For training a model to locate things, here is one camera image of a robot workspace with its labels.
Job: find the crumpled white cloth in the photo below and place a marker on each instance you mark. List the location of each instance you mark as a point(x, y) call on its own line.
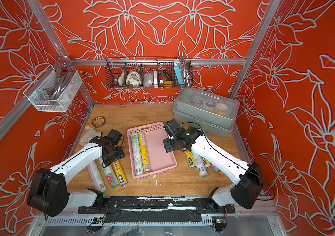
point(88, 134)

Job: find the clear plastic wall bin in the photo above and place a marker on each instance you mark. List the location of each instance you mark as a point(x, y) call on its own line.
point(54, 91)

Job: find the tape roll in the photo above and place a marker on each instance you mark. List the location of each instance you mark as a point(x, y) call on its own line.
point(99, 122)

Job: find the black screwdriver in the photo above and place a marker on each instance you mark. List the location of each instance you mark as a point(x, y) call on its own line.
point(168, 77)

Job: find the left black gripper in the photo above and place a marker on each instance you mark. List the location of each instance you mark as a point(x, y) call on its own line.
point(121, 154)

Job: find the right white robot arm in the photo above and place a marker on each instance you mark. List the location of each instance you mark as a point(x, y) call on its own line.
point(247, 178)

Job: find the pink plastic basket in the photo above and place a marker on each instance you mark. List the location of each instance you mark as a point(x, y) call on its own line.
point(160, 161)

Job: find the yellow wrap roll long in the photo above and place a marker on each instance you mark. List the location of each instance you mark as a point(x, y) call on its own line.
point(144, 153)

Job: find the grey plastic toolbox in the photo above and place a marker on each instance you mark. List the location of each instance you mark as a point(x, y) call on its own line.
point(214, 113)

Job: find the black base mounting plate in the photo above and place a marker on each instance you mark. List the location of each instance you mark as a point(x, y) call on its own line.
point(196, 204)

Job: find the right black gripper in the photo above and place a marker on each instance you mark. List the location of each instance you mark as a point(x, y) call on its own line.
point(167, 146)

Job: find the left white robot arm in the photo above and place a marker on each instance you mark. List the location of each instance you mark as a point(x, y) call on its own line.
point(49, 193)

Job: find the black wire wall basket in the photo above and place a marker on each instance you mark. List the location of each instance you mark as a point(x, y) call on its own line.
point(145, 73)

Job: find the blue box in wire basket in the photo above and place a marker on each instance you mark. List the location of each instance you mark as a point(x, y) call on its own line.
point(178, 71)

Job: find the white green 300 wrap roll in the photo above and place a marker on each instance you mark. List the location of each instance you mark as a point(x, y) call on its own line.
point(96, 177)

